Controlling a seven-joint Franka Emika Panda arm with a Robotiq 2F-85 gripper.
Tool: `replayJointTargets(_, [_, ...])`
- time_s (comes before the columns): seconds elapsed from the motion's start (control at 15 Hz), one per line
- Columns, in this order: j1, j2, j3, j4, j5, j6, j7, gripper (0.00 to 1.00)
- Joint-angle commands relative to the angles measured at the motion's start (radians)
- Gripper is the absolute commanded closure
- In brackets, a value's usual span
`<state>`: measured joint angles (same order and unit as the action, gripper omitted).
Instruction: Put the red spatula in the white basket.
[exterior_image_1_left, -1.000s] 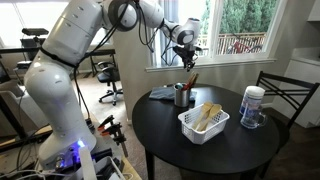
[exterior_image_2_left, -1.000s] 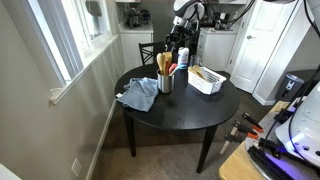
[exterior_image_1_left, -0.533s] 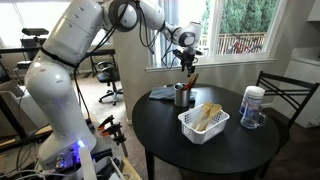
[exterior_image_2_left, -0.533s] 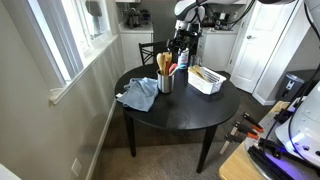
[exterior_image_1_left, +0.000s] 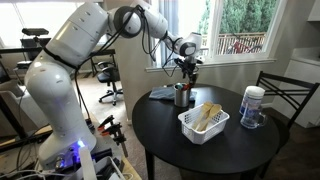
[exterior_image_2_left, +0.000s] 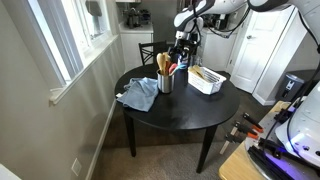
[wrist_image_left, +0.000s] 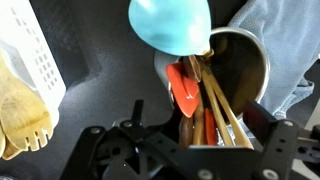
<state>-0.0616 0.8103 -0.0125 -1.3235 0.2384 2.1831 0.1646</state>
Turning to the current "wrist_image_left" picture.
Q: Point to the blue cloth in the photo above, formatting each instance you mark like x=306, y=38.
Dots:
x=286, y=43

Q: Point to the teal silicone spatula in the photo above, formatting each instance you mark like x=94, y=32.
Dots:
x=170, y=26

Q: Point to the red spatula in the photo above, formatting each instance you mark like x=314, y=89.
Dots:
x=181, y=90

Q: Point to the wooden utensils bundle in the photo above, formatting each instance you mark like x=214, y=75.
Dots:
x=233, y=116

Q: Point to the steel utensil cup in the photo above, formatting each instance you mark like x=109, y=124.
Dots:
x=243, y=66

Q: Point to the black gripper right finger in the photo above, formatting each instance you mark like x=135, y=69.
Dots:
x=283, y=143

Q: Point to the round black table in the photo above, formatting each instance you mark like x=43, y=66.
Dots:
x=110, y=83

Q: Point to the white plastic basket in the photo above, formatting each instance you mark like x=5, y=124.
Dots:
x=30, y=56

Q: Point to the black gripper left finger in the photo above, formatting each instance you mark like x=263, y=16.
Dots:
x=100, y=150

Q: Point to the bamboo spoon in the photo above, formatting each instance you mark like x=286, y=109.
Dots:
x=216, y=110

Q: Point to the wooden spoon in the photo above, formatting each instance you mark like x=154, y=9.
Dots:
x=11, y=151

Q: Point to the slotted wooden spatula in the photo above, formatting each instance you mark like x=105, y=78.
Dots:
x=23, y=116

